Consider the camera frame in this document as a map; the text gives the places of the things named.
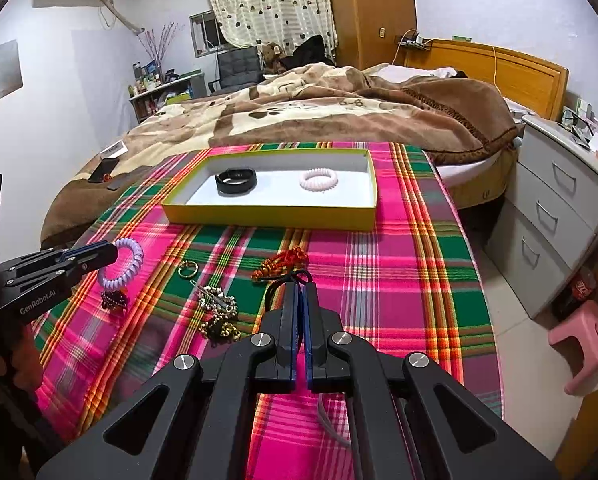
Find heart print curtain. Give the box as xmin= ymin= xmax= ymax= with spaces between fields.
xmin=201 ymin=0 xmax=340 ymax=52

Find purple flower branches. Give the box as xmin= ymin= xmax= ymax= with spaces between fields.
xmin=138 ymin=22 xmax=179 ymax=72

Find person's left hand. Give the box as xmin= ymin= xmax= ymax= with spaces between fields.
xmin=6 ymin=327 xmax=46 ymax=398

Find pink plastic stool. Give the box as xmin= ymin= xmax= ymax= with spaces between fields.
xmin=548 ymin=300 xmax=598 ymax=395

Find black phone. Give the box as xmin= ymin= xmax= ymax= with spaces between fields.
xmin=87 ymin=157 xmax=121 ymax=184

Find window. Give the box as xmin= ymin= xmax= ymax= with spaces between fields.
xmin=189 ymin=10 xmax=230 ymax=58

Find white pillow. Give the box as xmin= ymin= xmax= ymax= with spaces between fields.
xmin=373 ymin=62 xmax=461 ymax=83

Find purple spiral hair tie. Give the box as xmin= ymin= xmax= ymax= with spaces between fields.
xmin=98 ymin=237 xmax=145 ymax=291

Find brown teddy bear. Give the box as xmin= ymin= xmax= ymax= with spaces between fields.
xmin=257 ymin=41 xmax=286 ymax=75

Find yellow-green shallow box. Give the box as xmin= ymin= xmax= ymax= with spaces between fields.
xmin=160 ymin=148 xmax=380 ymax=232

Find dark red bead bracelet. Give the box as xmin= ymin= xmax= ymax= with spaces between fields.
xmin=101 ymin=290 xmax=129 ymax=312

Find small wall shelf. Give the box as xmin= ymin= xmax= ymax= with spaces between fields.
xmin=393 ymin=29 xmax=434 ymax=52

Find black chair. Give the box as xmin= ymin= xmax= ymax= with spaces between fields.
xmin=208 ymin=46 xmax=266 ymax=95

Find dark remote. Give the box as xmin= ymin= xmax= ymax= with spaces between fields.
xmin=106 ymin=170 xmax=146 ymax=192

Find red hair clip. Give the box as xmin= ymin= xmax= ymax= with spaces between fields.
xmin=251 ymin=245 xmax=310 ymax=284

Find eyeglasses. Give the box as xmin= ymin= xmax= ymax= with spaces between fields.
xmin=560 ymin=106 xmax=596 ymax=142

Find clear spiral hair tie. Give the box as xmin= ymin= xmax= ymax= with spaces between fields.
xmin=316 ymin=394 xmax=353 ymax=449

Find brown printed blanket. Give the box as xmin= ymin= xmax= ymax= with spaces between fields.
xmin=39 ymin=62 xmax=521 ymax=252

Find black wristband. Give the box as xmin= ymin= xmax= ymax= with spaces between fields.
xmin=215 ymin=168 xmax=258 ymax=196

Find wooden bed headboard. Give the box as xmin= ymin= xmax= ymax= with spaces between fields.
xmin=404 ymin=39 xmax=570 ymax=122

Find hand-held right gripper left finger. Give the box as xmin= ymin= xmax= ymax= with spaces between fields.
xmin=36 ymin=280 xmax=305 ymax=480

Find branch wall decal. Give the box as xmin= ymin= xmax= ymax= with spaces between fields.
xmin=95 ymin=0 xmax=146 ymax=36

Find pink and green plaid cloth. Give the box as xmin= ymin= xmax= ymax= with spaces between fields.
xmin=31 ymin=141 xmax=506 ymax=480

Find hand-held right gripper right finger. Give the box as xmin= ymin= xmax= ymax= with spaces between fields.
xmin=303 ymin=280 xmax=562 ymax=480

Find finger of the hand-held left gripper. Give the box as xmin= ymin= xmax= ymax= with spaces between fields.
xmin=0 ymin=241 xmax=118 ymax=275
xmin=0 ymin=254 xmax=118 ymax=295

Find wooden wardrobe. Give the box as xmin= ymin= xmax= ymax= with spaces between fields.
xmin=324 ymin=0 xmax=420 ymax=70

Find shelf with bottles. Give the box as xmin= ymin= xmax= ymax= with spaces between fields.
xmin=128 ymin=59 xmax=209 ymax=123

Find black clothing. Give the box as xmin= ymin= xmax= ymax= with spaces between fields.
xmin=279 ymin=34 xmax=338 ymax=70

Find black hair tie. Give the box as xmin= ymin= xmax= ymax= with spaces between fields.
xmin=263 ymin=268 xmax=314 ymax=302

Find red bottle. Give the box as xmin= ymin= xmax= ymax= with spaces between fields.
xmin=568 ymin=266 xmax=598 ymax=303

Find pink spiral hair tie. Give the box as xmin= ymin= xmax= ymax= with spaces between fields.
xmin=299 ymin=168 xmax=339 ymax=193

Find white drawer nightstand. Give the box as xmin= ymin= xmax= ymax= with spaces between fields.
xmin=483 ymin=114 xmax=598 ymax=320

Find silver crown ornament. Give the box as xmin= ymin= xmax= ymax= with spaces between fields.
xmin=195 ymin=283 xmax=240 ymax=322

